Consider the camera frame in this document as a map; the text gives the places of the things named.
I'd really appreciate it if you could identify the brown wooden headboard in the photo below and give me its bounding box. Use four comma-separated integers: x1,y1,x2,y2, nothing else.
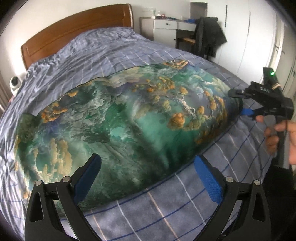
21,4,134,69

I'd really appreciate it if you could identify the person right hand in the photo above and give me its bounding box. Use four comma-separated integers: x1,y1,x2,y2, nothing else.
255,115,296,165

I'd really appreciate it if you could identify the dark jacket on chair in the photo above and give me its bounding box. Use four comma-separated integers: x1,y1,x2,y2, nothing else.
192,17,227,60

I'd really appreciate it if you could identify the green patterned silk jacket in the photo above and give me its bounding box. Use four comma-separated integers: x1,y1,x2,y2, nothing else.
15,60,243,210

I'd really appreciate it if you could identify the wooden chair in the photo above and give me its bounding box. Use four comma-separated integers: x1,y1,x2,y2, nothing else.
176,37,196,53

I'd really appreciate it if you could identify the white desk with drawers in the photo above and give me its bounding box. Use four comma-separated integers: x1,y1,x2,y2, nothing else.
139,18,196,48

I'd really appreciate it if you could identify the black tracking camera box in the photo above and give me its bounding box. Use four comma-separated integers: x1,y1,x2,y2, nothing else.
263,67,282,92

